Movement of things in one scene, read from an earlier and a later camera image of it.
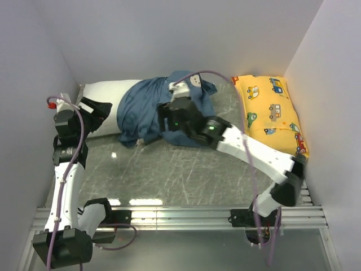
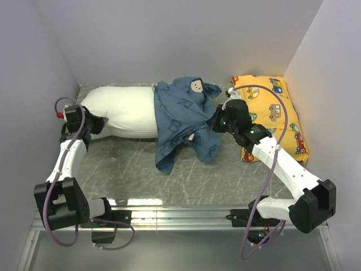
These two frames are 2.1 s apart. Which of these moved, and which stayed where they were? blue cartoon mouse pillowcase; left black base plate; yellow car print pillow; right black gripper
Moved: right black gripper; blue cartoon mouse pillowcase
Stayed: yellow car print pillow; left black base plate
